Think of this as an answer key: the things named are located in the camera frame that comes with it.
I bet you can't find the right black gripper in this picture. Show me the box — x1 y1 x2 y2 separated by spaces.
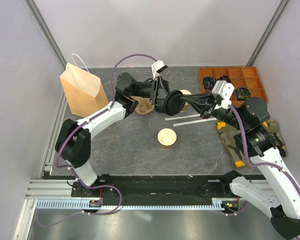
182 88 248 131

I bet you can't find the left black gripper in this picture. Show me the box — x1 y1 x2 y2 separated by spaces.
130 76 181 109

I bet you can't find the stack of paper cups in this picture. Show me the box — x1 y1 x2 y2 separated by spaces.
178 89 193 113

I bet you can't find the single brown paper cup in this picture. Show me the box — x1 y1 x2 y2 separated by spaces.
157 128 177 150

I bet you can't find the stack of black lids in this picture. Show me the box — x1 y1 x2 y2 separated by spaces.
154 105 166 114

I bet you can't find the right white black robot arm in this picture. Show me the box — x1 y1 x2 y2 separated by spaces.
176 92 300 240

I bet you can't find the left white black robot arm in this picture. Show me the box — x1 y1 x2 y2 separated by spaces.
55 72 170 197

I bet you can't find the upper wrapped straw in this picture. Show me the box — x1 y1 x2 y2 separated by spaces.
165 114 200 121

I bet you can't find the wrapped straw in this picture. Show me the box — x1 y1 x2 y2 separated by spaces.
165 114 200 121
173 117 217 127

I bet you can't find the cardboard cup carrier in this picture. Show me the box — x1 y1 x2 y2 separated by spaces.
133 96 155 115

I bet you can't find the lower wrapped straw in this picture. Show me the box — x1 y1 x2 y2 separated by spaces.
173 117 217 127

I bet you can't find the rolled sock top left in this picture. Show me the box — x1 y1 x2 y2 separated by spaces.
203 76 217 90

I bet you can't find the rolled brown sock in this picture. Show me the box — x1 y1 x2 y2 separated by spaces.
218 75 231 83

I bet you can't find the camouflage cloth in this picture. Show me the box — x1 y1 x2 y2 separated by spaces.
216 119 287 168

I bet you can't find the rolled blue yellow sock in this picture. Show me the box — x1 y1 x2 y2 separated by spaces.
234 87 251 101

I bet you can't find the orange compartment tray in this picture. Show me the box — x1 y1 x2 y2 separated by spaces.
198 66 268 102

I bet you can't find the brown paper bag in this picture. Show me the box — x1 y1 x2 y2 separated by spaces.
59 62 110 118

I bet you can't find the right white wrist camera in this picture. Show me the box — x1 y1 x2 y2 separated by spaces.
211 80 235 110

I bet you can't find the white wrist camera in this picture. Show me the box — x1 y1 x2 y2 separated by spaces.
211 80 235 110
151 60 168 79

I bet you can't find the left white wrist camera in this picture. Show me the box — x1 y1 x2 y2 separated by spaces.
151 60 168 79

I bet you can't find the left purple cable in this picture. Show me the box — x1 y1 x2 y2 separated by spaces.
34 53 158 227

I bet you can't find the purple cable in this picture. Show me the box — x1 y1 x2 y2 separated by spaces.
34 53 158 227
222 104 300 217

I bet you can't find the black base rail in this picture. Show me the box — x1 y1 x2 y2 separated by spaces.
71 175 238 205

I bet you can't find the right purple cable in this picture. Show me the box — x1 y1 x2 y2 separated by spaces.
222 104 300 217

